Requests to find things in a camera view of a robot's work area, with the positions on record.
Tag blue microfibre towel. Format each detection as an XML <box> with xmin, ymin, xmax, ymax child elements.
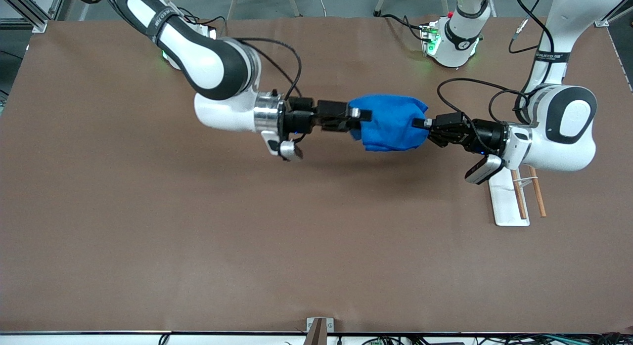
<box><xmin>349</xmin><ymin>94</ymin><xmax>429</xmax><ymax>152</ymax></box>

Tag white rack with wooden rods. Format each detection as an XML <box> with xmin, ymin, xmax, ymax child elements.
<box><xmin>487</xmin><ymin>166</ymin><xmax>547</xmax><ymax>227</ymax></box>

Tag grey metal stand legs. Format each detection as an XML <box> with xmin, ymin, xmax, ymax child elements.
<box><xmin>373</xmin><ymin>0</ymin><xmax>450</xmax><ymax>17</ymax></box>

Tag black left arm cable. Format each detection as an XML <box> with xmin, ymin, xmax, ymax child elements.
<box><xmin>437</xmin><ymin>77</ymin><xmax>531</xmax><ymax>140</ymax></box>

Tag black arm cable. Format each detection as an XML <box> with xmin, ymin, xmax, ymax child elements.
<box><xmin>437</xmin><ymin>77</ymin><xmax>531</xmax><ymax>140</ymax></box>
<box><xmin>232</xmin><ymin>37</ymin><xmax>303</xmax><ymax>99</ymax></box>

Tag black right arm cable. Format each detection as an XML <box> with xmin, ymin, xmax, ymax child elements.
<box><xmin>232</xmin><ymin>37</ymin><xmax>303</xmax><ymax>99</ymax></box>

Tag black left base cable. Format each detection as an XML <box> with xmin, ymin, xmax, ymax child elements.
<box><xmin>383</xmin><ymin>14</ymin><xmax>428</xmax><ymax>42</ymax></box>

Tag black base cable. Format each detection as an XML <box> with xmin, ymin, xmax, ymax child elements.
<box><xmin>177</xmin><ymin>8</ymin><xmax>227</xmax><ymax>30</ymax></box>
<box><xmin>383</xmin><ymin>14</ymin><xmax>428</xmax><ymax>42</ymax></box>

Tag black right base cable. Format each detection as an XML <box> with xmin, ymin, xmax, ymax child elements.
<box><xmin>177</xmin><ymin>8</ymin><xmax>227</xmax><ymax>30</ymax></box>

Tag aluminium frame profile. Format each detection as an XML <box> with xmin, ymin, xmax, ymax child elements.
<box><xmin>593</xmin><ymin>0</ymin><xmax>633</xmax><ymax>28</ymax></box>
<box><xmin>0</xmin><ymin>0</ymin><xmax>67</xmax><ymax>33</ymax></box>

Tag grey metal table bracket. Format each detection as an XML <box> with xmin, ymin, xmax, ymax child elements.
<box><xmin>304</xmin><ymin>317</ymin><xmax>334</xmax><ymax>345</ymax></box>

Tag tangled cable bundle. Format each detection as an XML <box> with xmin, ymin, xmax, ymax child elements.
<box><xmin>361</xmin><ymin>333</ymin><xmax>633</xmax><ymax>345</ymax></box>

